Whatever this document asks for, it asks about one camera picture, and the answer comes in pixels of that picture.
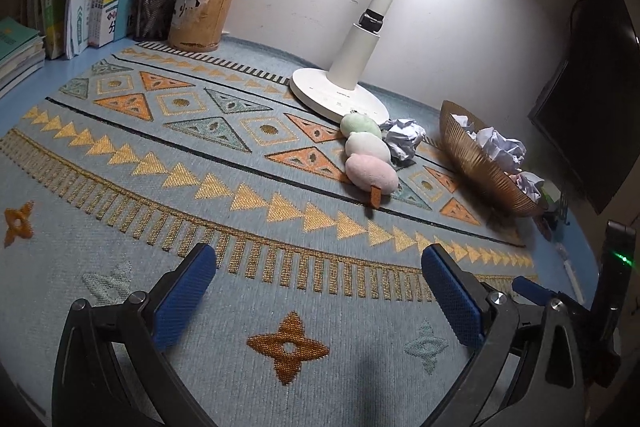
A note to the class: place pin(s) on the black monitor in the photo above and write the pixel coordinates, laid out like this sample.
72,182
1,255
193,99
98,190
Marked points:
595,107

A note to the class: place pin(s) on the black mesh pen holder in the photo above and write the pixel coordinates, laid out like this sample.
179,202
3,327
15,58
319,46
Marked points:
155,14

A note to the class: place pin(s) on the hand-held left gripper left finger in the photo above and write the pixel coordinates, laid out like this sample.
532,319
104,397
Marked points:
182,297

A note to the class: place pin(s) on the patterned blue mat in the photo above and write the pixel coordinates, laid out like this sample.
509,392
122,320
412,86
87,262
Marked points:
200,157

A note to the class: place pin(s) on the large paper ball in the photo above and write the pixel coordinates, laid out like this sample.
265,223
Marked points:
402,137

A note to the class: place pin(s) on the gold ribbed bowl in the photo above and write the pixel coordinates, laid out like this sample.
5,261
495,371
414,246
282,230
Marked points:
475,167

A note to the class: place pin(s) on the three-ball skewer plush toy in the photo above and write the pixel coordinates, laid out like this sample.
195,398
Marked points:
367,147

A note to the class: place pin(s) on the stack of teal books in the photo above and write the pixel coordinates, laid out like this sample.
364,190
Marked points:
17,52

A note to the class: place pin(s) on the pile of papers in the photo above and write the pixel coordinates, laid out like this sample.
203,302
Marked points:
500,147

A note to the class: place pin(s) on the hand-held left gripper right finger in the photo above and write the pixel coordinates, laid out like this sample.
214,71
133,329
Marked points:
455,302

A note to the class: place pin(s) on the green tissue packet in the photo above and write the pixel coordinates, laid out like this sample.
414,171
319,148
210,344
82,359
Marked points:
550,198

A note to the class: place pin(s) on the bamboo pen holder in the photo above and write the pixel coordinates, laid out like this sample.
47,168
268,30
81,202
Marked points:
200,17

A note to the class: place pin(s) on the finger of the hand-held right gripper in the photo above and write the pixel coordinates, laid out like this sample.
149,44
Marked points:
530,287

